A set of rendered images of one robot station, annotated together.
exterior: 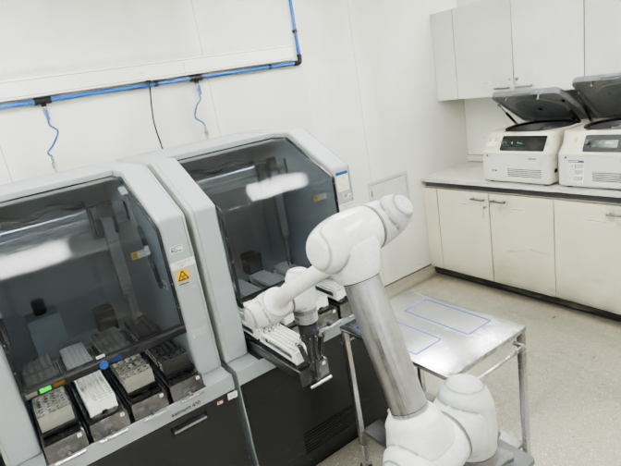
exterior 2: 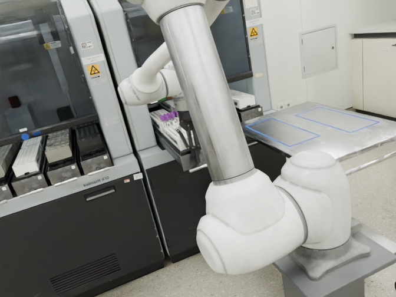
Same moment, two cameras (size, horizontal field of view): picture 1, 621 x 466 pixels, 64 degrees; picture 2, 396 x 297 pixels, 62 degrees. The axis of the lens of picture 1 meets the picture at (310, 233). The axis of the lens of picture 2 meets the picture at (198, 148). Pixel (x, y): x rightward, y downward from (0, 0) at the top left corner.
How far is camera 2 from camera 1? 76 cm
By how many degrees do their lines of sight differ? 16
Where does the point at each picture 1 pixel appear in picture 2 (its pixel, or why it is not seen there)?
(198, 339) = (110, 128)
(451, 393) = (292, 167)
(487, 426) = (333, 210)
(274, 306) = (140, 82)
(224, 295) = not seen: hidden behind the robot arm
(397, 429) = (211, 195)
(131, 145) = not seen: outside the picture
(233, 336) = (142, 128)
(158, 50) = not seen: outside the picture
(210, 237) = (118, 37)
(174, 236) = (83, 32)
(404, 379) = (221, 137)
